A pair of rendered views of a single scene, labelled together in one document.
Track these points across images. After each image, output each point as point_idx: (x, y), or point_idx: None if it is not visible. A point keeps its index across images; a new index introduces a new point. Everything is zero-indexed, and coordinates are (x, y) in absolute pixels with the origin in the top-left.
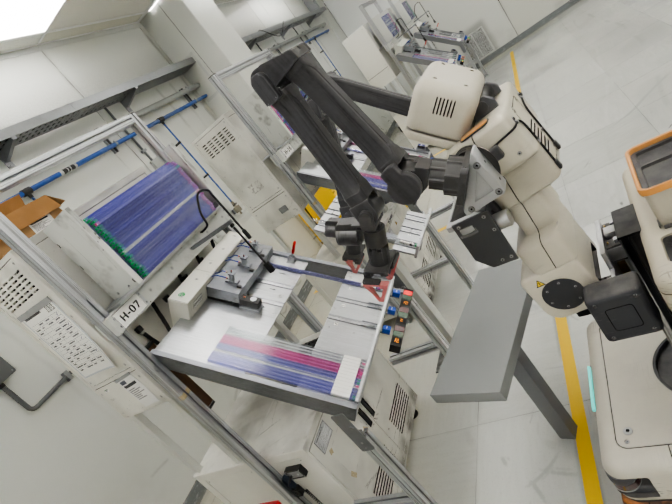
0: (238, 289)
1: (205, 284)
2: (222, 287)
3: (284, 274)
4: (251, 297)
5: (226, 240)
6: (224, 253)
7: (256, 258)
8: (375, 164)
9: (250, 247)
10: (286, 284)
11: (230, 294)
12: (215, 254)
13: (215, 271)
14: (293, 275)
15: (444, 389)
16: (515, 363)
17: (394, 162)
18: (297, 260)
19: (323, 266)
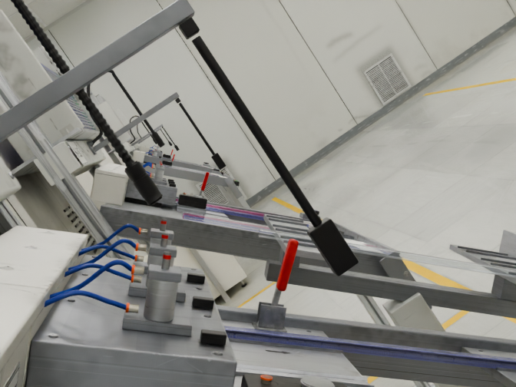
0: (216, 348)
1: (31, 324)
2: (127, 342)
3: (288, 353)
4: (302, 378)
5: (25, 236)
6: (48, 255)
7: (181, 285)
8: None
9: (262, 142)
10: (334, 374)
11: (185, 372)
12: (9, 254)
13: (51, 290)
14: (322, 355)
15: None
16: None
17: None
18: (284, 326)
19: (377, 340)
